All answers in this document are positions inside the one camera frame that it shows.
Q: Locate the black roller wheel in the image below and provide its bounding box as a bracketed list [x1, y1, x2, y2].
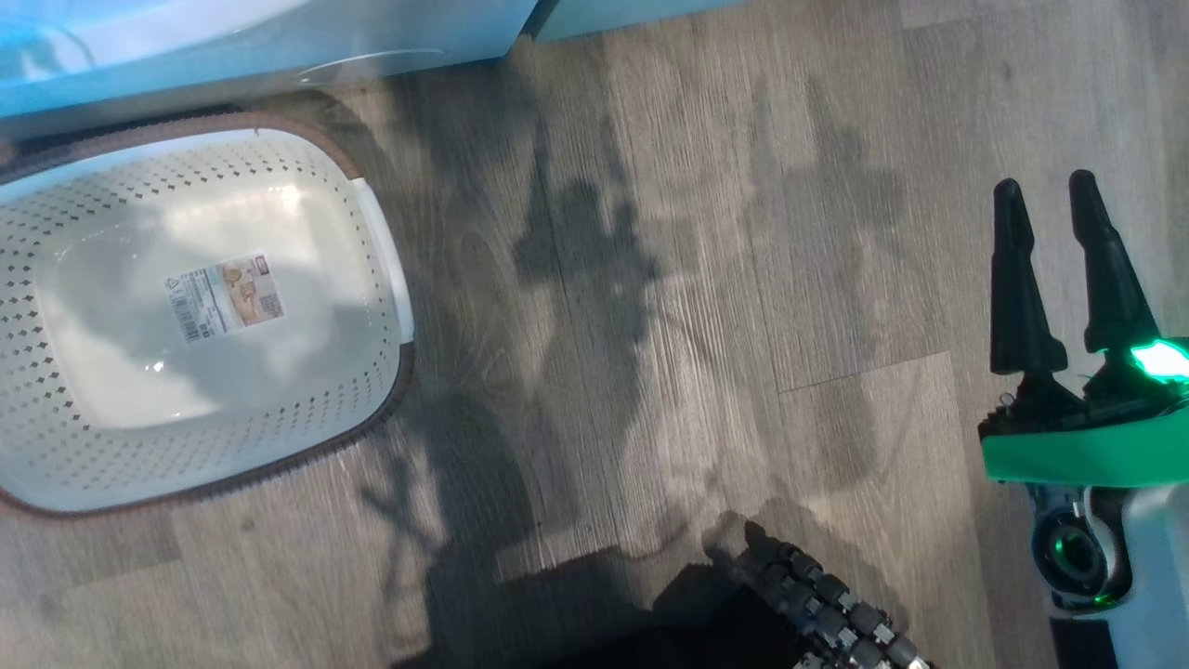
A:
[732, 520, 932, 669]

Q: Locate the paper product label with barcode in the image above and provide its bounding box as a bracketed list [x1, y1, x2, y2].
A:
[165, 256, 287, 345]

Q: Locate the cream perforated laundry basket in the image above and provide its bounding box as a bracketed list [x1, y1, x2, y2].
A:
[0, 111, 417, 517]

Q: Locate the white front-load washing machine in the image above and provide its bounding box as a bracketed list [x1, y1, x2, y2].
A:
[0, 0, 542, 142]

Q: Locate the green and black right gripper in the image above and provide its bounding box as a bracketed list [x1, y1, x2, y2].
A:
[979, 169, 1189, 485]

